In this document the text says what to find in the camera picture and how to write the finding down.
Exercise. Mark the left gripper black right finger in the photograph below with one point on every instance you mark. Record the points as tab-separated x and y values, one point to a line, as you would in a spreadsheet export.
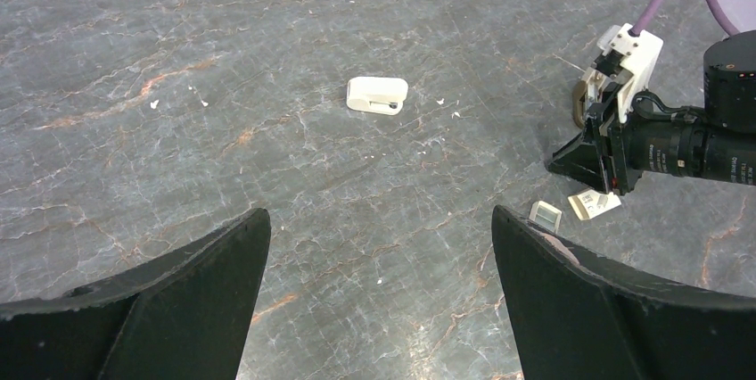
579	315

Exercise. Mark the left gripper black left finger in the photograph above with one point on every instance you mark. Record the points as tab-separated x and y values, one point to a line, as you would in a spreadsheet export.
183	315

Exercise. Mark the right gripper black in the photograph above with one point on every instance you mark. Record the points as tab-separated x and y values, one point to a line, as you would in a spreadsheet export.
598	156

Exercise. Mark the staple strip box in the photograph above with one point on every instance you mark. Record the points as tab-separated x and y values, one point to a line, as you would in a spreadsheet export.
589	204

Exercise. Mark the clear staple tray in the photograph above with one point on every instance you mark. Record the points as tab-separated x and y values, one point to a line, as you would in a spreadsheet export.
546	216

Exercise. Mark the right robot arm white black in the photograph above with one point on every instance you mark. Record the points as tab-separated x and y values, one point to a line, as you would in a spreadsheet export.
626	129

